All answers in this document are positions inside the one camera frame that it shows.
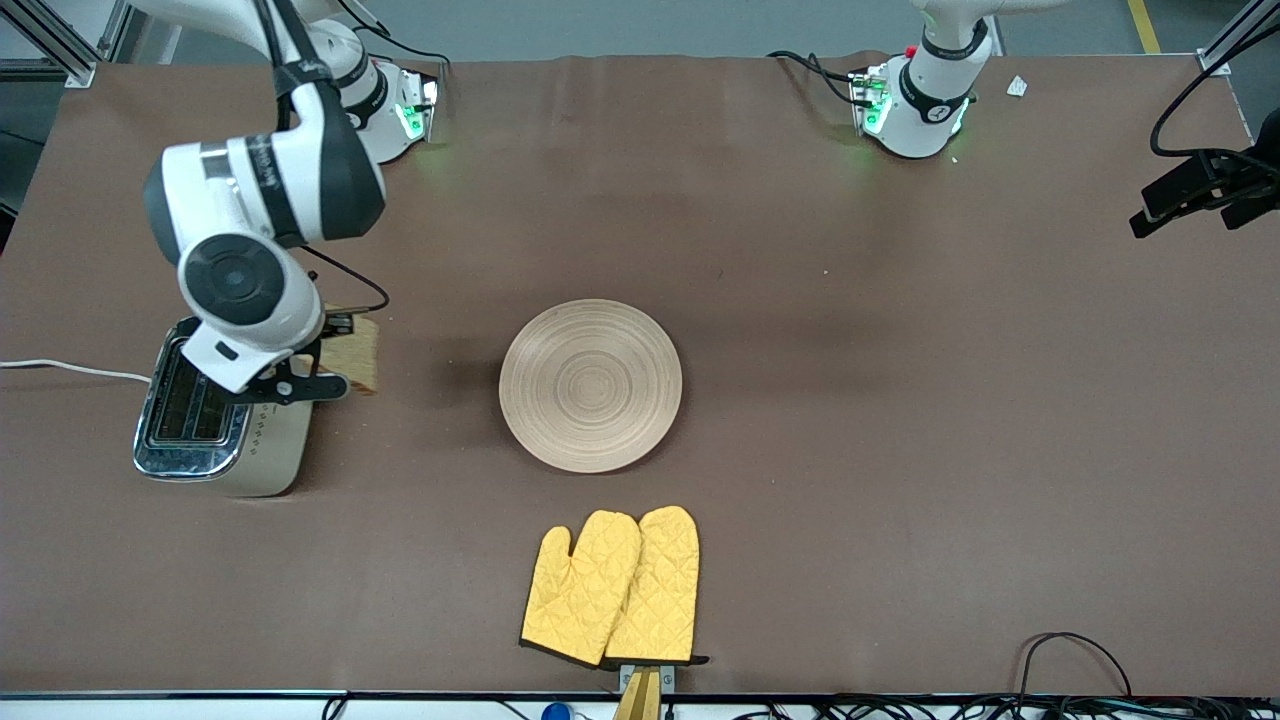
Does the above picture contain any brown bread slice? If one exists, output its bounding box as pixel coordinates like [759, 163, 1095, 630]
[320, 315, 382, 396]

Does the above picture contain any round wooden plate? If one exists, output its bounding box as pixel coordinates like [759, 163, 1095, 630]
[499, 299, 684, 474]

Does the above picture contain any chrome and beige toaster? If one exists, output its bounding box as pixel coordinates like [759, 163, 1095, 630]
[133, 315, 316, 498]

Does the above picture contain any yellow quilted oven mitt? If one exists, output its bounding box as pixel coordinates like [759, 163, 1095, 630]
[603, 505, 711, 667]
[519, 510, 642, 669]

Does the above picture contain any wooden stick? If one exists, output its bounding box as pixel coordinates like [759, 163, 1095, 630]
[613, 668, 663, 720]

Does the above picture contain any aluminium frame corner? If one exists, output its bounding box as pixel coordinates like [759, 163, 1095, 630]
[1197, 0, 1280, 73]
[0, 0, 136, 89]

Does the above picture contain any white toaster power cable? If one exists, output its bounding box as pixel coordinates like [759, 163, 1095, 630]
[0, 358, 151, 385]

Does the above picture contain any black right arm base cable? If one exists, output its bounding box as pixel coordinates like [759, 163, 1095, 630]
[335, 0, 451, 67]

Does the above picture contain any black arm base cable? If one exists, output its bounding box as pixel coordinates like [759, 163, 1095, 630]
[767, 49, 863, 109]
[335, 0, 451, 67]

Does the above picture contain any black left arm base cable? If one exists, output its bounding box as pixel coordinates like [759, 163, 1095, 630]
[767, 49, 863, 109]

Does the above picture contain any black looped cable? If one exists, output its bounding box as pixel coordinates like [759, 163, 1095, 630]
[1015, 631, 1136, 701]

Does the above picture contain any black cable bundle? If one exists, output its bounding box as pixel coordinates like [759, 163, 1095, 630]
[720, 694, 1280, 720]

